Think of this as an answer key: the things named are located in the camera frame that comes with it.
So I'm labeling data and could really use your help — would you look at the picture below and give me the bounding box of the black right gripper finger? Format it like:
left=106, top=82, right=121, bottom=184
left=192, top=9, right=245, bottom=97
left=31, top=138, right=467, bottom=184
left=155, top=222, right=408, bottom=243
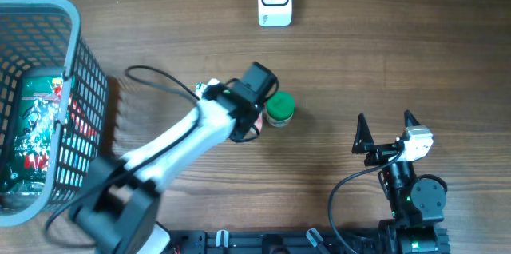
left=404, top=110, right=420, bottom=128
left=351, top=113, right=374, bottom=154

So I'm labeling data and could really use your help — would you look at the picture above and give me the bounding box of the green lid seasoning jar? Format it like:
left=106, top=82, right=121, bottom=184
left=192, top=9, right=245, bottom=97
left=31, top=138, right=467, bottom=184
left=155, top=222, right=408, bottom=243
left=266, top=92, right=295, bottom=128

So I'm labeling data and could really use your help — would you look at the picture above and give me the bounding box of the green white gum pack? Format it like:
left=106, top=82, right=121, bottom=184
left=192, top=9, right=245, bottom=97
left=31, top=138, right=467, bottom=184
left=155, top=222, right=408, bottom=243
left=195, top=82, right=208, bottom=96

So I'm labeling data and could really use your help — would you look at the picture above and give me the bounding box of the green 3M gloves packet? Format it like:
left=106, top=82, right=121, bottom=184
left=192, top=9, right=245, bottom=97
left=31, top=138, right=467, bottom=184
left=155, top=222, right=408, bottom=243
left=0, top=69, right=104, bottom=207

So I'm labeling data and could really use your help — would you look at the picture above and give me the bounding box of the orange white small carton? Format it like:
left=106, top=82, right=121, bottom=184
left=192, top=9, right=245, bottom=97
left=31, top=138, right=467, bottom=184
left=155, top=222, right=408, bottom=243
left=254, top=113, right=263, bottom=132

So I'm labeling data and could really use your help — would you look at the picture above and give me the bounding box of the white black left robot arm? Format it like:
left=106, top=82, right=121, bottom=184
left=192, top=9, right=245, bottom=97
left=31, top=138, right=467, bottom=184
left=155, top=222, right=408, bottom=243
left=69, top=62, right=279, bottom=253

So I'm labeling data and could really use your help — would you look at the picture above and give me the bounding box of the grey black plastic basket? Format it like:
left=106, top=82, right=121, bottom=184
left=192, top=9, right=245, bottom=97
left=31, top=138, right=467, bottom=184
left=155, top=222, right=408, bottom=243
left=1, top=0, right=109, bottom=227

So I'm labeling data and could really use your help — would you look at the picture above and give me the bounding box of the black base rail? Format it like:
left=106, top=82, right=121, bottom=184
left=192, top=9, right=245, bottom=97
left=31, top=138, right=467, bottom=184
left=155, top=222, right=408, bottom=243
left=159, top=228, right=451, bottom=254

